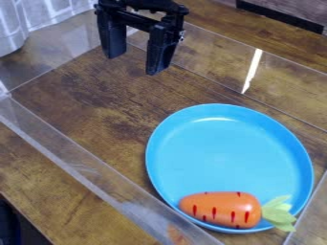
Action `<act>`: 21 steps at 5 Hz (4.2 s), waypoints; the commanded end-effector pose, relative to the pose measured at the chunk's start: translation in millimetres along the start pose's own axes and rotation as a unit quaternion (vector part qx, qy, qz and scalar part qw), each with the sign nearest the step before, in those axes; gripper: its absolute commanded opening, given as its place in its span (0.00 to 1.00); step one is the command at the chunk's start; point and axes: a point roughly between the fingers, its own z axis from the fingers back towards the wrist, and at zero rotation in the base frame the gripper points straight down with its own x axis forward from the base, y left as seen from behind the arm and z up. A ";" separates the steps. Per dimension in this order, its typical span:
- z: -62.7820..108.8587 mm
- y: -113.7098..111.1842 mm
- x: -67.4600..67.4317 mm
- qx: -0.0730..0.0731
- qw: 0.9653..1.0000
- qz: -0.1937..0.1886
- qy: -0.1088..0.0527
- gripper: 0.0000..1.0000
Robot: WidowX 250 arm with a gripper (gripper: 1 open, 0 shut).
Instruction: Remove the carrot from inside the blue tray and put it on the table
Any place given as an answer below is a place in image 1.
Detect clear acrylic back barrier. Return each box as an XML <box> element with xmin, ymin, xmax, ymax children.
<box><xmin>0</xmin><ymin>12</ymin><xmax>327</xmax><ymax>130</ymax></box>

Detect orange toy carrot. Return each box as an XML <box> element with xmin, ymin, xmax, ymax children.
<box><xmin>177</xmin><ymin>191</ymin><xmax>296</xmax><ymax>232</ymax></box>

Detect clear acrylic barrier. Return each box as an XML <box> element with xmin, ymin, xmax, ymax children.
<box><xmin>0</xmin><ymin>81</ymin><xmax>222</xmax><ymax>245</ymax></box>
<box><xmin>0</xmin><ymin>12</ymin><xmax>327</xmax><ymax>130</ymax></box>

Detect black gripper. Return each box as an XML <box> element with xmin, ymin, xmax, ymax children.
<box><xmin>94</xmin><ymin>0</ymin><xmax>189</xmax><ymax>76</ymax></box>

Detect clear acrylic front barrier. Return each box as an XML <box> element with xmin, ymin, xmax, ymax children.
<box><xmin>0</xmin><ymin>81</ymin><xmax>222</xmax><ymax>245</ymax></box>

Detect white checkered curtain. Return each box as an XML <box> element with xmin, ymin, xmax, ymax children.
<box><xmin>0</xmin><ymin>0</ymin><xmax>96</xmax><ymax>57</ymax></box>

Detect blue plastic plate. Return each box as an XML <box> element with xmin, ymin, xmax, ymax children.
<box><xmin>145</xmin><ymin>103</ymin><xmax>313</xmax><ymax>234</ymax></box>

